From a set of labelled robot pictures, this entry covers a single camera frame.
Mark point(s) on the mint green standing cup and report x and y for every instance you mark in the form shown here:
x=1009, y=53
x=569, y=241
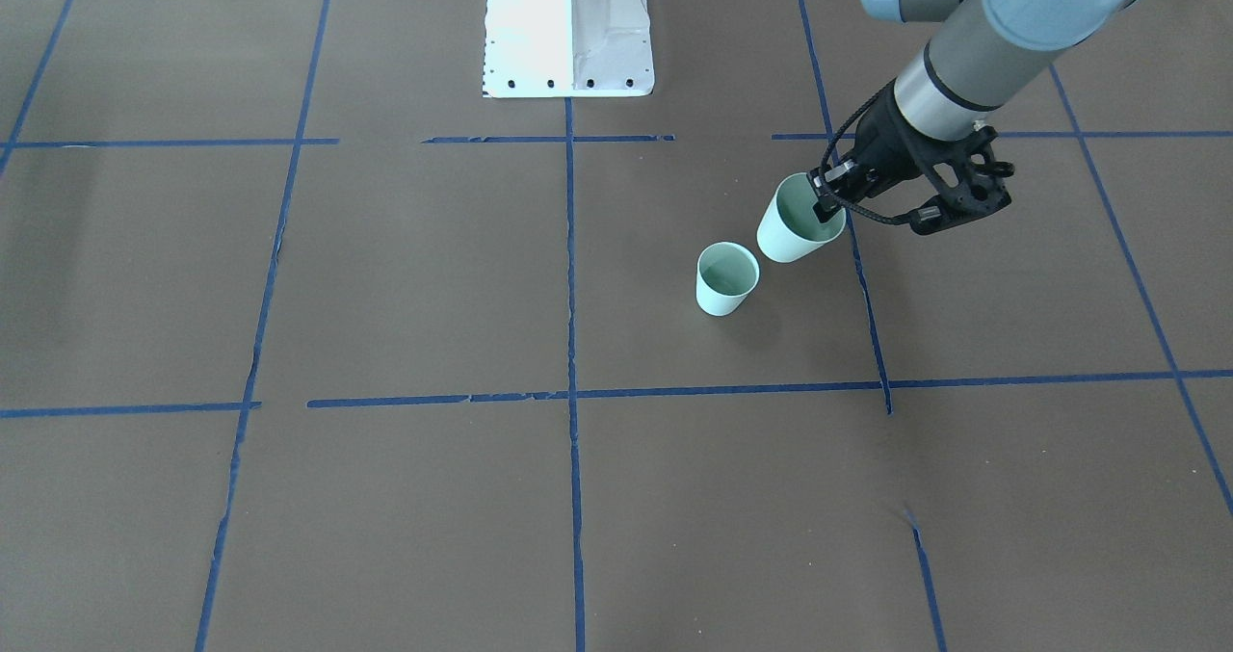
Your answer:
x=725, y=274

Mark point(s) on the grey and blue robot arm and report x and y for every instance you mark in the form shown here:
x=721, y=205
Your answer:
x=983, y=53

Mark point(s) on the mint green cup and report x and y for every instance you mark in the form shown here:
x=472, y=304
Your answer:
x=725, y=274
x=790, y=227

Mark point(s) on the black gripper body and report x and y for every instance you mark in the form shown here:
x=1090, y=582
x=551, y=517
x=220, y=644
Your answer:
x=883, y=151

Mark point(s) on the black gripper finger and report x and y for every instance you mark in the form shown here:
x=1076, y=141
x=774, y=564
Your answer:
x=826, y=208

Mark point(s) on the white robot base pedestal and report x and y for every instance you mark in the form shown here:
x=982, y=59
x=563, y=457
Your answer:
x=558, y=48

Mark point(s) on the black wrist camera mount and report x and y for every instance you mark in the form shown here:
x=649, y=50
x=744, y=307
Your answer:
x=969, y=180

